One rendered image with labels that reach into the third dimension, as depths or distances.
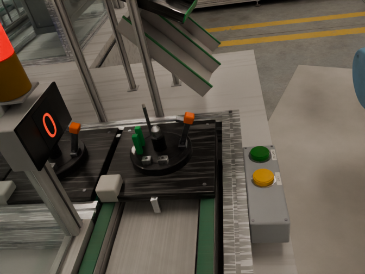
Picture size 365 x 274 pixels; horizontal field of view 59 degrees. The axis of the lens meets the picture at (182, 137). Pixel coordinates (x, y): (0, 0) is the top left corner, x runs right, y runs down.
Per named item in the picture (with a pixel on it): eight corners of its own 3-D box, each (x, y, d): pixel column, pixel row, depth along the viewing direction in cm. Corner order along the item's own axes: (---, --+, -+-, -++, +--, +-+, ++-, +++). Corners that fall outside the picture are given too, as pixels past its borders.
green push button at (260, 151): (268, 151, 71) (268, 144, 70) (270, 164, 68) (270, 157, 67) (250, 153, 72) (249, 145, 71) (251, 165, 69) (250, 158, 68)
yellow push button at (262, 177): (272, 174, 66) (272, 167, 65) (275, 189, 63) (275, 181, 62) (252, 175, 67) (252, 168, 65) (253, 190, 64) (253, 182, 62)
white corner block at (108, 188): (125, 186, 71) (120, 173, 68) (120, 203, 67) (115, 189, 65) (105, 187, 71) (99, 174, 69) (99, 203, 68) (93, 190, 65)
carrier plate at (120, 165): (216, 125, 82) (215, 118, 81) (215, 198, 64) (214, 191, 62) (125, 132, 87) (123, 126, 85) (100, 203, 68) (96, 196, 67)
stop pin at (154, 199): (162, 208, 67) (157, 195, 65) (161, 213, 66) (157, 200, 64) (155, 209, 67) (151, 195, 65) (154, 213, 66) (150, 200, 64)
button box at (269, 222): (274, 163, 75) (274, 143, 72) (289, 243, 59) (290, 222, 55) (243, 165, 77) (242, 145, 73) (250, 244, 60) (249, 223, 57)
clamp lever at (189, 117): (187, 140, 72) (194, 112, 67) (186, 146, 70) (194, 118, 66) (171, 137, 72) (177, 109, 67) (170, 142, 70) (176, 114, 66)
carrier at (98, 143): (120, 133, 87) (106, 92, 79) (93, 204, 68) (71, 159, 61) (38, 139, 91) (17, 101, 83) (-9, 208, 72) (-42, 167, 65)
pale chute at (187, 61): (211, 73, 97) (221, 63, 94) (202, 97, 87) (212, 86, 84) (133, 11, 91) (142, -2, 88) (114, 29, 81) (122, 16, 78)
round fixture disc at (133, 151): (194, 132, 78) (193, 126, 77) (190, 174, 67) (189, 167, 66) (138, 137, 81) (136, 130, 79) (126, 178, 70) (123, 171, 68)
